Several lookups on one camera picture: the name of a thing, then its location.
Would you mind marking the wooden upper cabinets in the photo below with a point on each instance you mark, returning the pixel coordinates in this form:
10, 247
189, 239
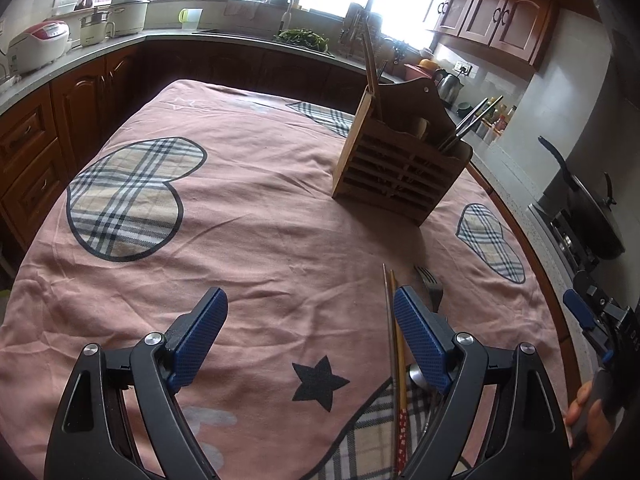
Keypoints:
508, 31

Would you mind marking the wooden chopstick on table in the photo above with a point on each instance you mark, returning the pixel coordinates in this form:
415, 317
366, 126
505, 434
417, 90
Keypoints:
400, 390

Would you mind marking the green vegetables in sink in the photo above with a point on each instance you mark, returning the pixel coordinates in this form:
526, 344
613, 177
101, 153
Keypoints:
303, 38

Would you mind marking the small white electric pot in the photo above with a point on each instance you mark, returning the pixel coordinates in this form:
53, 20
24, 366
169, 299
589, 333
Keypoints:
96, 28

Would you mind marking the person's right hand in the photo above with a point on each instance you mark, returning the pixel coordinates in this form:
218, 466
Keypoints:
599, 430

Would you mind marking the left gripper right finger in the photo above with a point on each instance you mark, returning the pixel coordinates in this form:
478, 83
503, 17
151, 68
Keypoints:
525, 436

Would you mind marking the pink basin on counter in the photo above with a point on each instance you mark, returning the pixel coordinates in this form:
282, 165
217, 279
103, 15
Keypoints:
418, 71

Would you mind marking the wooden utensil holder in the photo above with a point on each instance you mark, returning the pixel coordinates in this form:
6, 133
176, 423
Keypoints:
401, 153

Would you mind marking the white red rice cooker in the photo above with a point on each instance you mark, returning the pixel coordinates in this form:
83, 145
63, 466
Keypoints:
37, 46

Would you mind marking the dark chopstick in holder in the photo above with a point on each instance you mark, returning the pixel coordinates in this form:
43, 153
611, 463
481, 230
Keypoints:
372, 75

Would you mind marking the metal spoon on table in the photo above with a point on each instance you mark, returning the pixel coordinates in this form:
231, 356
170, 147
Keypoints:
417, 377

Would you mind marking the curved kitchen faucet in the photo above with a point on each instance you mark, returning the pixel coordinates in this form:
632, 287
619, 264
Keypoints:
286, 6

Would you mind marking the stainless electric kettle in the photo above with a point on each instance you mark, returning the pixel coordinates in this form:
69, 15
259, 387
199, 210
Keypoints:
448, 86

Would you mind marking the pink tablecloth with hearts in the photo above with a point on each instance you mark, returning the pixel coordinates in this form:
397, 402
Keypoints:
212, 187

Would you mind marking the condiment bottles on counter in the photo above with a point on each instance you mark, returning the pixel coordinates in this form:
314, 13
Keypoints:
493, 124

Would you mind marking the white slow cooker pot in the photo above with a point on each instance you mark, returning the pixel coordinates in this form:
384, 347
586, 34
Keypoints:
125, 17

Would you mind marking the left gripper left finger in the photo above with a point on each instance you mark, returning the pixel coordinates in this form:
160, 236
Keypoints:
91, 437

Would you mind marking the grey metal chopstick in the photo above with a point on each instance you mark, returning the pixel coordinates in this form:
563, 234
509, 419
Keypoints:
391, 330

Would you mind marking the silver fork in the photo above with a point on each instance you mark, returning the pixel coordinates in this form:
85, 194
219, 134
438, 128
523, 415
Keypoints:
433, 287

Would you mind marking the black wok with handle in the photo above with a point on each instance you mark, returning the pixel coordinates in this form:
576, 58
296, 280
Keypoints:
591, 216

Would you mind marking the gas stove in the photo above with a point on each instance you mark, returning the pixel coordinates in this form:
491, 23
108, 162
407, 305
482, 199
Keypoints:
574, 255

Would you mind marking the green lidded plastic container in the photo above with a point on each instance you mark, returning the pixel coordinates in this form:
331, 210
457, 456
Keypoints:
189, 18

